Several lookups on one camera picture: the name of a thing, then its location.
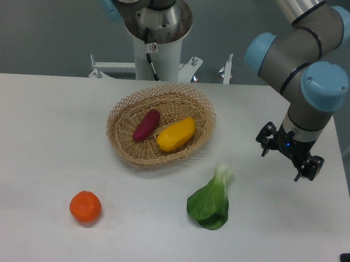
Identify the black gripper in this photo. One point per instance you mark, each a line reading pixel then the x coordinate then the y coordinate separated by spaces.
pixel 308 166

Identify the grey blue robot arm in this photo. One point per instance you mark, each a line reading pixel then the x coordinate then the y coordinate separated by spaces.
pixel 292 66

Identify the yellow mango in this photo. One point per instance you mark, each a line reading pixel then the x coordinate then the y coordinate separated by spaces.
pixel 176 134

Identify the woven wicker basket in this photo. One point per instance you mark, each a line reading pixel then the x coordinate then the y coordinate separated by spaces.
pixel 174 102

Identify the green bok choy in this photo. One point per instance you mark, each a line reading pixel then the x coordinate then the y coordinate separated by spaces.
pixel 209 205

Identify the purple sweet potato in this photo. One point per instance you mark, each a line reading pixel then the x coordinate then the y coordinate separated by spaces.
pixel 147 125

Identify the orange tangerine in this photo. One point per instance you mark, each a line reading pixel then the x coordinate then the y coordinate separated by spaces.
pixel 85 207

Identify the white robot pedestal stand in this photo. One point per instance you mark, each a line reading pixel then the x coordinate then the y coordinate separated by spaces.
pixel 153 61

